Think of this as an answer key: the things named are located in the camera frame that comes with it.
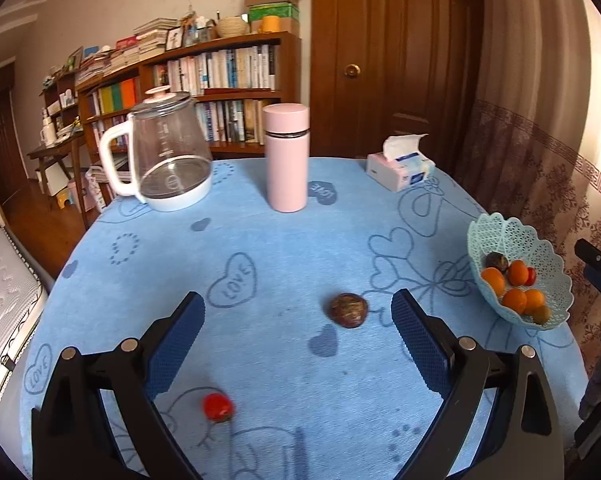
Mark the pink thermos bottle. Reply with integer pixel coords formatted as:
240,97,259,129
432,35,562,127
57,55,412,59
262,103,310,214

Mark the orange tangerine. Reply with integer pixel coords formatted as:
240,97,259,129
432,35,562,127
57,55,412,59
506,260,529,287
525,289,545,315
480,266,506,298
501,288,527,315

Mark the brown wooden door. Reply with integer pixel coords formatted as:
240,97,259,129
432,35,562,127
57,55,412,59
310,0,483,174

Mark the brass door knob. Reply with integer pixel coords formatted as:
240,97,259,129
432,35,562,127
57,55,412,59
343,63,361,79

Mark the red cherry tomato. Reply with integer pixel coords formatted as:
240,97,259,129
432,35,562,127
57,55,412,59
525,266,537,287
202,392,235,424

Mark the dark passion fruit in basket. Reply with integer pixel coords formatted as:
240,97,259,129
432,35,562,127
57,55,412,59
483,252,509,273

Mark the green box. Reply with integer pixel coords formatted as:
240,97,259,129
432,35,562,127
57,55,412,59
248,2,299,22

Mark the light blue lattice basket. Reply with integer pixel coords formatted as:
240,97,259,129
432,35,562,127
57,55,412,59
467,212,573,330

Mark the wooden bookshelf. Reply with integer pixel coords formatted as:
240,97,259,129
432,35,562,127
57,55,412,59
41,32,301,164

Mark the orange cup on shelf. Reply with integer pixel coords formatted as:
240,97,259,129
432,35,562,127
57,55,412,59
259,15,281,34

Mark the white mattress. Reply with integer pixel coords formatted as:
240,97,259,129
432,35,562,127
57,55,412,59
0,228,48,400

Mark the brown patterned curtain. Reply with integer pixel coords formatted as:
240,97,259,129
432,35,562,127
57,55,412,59
457,0,601,364

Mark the yellow longan fruit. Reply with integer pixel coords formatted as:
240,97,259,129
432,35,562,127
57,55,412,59
531,304,552,325

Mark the woven bowl on shelf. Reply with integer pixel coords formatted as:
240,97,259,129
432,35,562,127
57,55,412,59
217,15,250,38

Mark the wooden side table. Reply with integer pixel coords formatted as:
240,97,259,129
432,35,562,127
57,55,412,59
26,134,89,229

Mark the glass kettle white handle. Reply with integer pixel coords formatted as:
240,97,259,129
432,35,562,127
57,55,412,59
99,86,212,212

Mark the tissue pack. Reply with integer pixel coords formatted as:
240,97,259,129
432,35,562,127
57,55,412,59
366,132,436,192

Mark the blue patterned tablecloth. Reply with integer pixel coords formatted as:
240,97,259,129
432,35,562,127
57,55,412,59
20,158,587,479

